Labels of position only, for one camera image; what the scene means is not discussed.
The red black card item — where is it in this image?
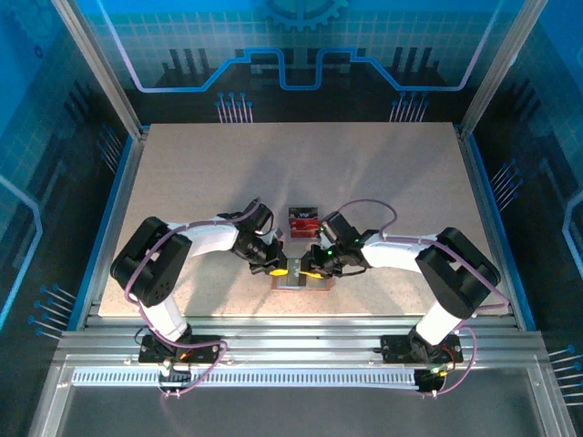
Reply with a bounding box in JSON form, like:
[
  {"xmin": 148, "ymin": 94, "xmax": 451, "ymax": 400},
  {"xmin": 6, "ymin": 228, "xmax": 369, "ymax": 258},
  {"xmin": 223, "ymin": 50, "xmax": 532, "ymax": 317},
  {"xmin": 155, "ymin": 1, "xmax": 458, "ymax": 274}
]
[{"xmin": 286, "ymin": 205, "xmax": 322, "ymax": 241}]

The red credit card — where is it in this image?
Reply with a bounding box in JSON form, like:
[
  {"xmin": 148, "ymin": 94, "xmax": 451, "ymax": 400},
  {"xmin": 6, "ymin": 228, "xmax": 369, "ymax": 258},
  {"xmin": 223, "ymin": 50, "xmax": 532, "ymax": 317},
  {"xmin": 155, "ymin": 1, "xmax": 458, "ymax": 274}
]
[{"xmin": 289, "ymin": 218, "xmax": 321, "ymax": 240}]

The aluminium cross beam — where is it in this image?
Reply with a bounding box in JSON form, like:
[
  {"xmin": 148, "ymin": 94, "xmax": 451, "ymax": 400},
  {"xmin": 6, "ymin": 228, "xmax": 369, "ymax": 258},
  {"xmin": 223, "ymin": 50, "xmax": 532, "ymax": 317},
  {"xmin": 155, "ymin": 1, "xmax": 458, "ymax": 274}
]
[{"xmin": 54, "ymin": 315, "xmax": 552, "ymax": 368}]

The black connector box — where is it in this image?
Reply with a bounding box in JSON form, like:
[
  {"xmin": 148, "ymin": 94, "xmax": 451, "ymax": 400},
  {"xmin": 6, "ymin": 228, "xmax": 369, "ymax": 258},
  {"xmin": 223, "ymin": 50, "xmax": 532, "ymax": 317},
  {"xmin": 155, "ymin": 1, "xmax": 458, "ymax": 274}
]
[
  {"xmin": 414, "ymin": 368, "xmax": 445, "ymax": 392},
  {"xmin": 158, "ymin": 363, "xmax": 192, "ymax": 391}
]

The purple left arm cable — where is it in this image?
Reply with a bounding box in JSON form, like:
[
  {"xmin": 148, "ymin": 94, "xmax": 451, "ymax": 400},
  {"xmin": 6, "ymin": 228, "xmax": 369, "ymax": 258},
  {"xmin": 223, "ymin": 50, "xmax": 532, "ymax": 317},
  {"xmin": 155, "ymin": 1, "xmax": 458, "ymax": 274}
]
[{"xmin": 125, "ymin": 196, "xmax": 261, "ymax": 401}]

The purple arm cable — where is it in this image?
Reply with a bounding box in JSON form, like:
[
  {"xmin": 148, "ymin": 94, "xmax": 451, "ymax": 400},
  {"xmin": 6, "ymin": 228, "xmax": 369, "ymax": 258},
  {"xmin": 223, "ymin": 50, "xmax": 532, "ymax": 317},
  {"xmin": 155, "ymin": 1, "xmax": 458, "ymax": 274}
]
[
  {"xmin": 125, "ymin": 196, "xmax": 261, "ymax": 401},
  {"xmin": 335, "ymin": 198, "xmax": 510, "ymax": 401}
]

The white slotted cable duct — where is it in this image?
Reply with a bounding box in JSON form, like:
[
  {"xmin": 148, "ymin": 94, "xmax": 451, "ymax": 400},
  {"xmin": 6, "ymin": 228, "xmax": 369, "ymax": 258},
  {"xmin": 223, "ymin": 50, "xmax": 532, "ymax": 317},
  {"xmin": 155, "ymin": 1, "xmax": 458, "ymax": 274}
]
[{"xmin": 70, "ymin": 368, "xmax": 423, "ymax": 389}]

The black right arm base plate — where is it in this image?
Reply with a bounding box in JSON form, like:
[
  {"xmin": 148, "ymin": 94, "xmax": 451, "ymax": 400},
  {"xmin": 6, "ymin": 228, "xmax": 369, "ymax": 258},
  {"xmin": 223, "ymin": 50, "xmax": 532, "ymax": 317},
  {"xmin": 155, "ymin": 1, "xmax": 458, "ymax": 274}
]
[{"xmin": 381, "ymin": 334, "xmax": 464, "ymax": 364}]

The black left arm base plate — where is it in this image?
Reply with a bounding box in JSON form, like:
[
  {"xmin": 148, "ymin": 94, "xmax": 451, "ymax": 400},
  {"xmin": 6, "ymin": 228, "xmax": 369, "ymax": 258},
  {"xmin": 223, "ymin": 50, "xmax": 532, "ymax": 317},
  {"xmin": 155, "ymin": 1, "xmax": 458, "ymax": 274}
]
[{"xmin": 138, "ymin": 334, "xmax": 220, "ymax": 364}]

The aluminium side rail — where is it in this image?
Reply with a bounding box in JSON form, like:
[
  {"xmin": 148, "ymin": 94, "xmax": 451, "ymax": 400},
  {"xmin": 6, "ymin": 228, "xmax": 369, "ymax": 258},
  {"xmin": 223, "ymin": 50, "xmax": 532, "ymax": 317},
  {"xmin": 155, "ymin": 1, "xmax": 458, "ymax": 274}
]
[
  {"xmin": 75, "ymin": 129, "xmax": 149, "ymax": 331},
  {"xmin": 453, "ymin": 125, "xmax": 525, "ymax": 331}
]

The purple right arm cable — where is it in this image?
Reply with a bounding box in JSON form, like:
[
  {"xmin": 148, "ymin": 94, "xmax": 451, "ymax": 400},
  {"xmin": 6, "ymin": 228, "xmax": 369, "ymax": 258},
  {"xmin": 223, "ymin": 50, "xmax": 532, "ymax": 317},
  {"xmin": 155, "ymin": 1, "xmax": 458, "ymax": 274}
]
[{"xmin": 335, "ymin": 198, "xmax": 510, "ymax": 401}]

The aluminium frame post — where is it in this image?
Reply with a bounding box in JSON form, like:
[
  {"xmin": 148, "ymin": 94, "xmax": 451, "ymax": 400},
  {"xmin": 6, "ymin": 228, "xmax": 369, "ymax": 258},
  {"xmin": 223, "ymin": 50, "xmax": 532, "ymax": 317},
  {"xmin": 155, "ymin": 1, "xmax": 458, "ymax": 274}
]
[
  {"xmin": 50, "ymin": 0, "xmax": 150, "ymax": 140},
  {"xmin": 456, "ymin": 0, "xmax": 551, "ymax": 140}
]

